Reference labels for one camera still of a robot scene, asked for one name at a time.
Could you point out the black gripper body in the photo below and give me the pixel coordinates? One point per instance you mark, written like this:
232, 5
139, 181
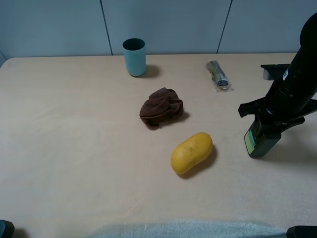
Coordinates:
276, 119

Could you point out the dark green rectangular box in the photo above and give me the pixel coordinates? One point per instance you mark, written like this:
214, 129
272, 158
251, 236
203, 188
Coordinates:
260, 138

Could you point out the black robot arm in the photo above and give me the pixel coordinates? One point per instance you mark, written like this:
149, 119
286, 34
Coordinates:
290, 97

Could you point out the clear wrapped dark packet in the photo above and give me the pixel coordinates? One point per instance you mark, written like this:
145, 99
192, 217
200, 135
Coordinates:
218, 77

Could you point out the yellow mango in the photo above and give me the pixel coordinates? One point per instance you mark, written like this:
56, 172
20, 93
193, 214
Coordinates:
191, 152

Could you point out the brown crumpled cloth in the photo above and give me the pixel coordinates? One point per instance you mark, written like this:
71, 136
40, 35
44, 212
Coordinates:
162, 106

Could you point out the black base corner right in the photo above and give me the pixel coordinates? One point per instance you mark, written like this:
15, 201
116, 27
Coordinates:
302, 232

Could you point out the black base corner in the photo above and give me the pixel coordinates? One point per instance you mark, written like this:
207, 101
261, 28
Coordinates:
6, 229
302, 232

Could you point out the grey foam sheet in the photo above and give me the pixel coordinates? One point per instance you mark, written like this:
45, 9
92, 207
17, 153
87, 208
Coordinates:
190, 229

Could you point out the teal plastic cup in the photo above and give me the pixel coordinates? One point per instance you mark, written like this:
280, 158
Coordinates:
135, 56

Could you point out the black base corner left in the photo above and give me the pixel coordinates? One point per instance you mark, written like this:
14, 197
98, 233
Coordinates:
6, 229

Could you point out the black bracket on table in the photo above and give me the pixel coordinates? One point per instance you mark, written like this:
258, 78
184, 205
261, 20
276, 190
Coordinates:
273, 71

